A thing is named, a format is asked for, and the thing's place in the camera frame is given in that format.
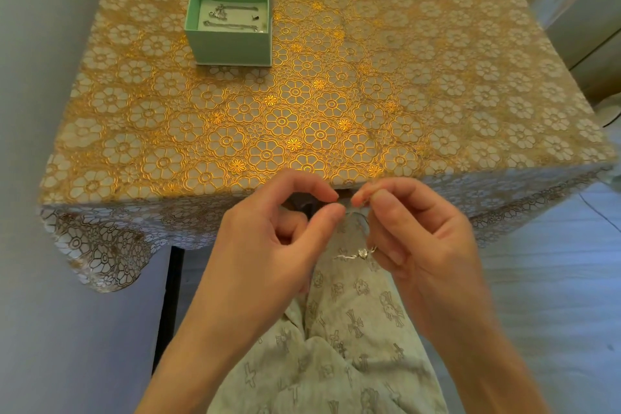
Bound person's left hand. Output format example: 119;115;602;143
196;168;347;332

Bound silver necklace with crystal pendant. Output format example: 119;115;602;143
334;200;378;264

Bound person's right hand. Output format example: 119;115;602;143
350;178;489;339

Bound thin black cable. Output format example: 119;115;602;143
579;194;621;238

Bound beige cross-patterned trousers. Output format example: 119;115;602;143
206;207;449;414

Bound silver chain with charm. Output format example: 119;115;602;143
209;3;259;21

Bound gold floral lace tablecloth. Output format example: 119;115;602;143
38;0;616;294

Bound thin silver chain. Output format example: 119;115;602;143
203;20;266;34

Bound mint green jewellery box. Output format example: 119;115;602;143
184;0;275;69

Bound black table leg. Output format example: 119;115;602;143
152;246;185;376

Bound person's right forearm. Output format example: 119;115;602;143
417;300;555;414

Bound person's left forearm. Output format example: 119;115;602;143
135;278;287;414

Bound round white object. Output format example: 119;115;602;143
594;93;621;129

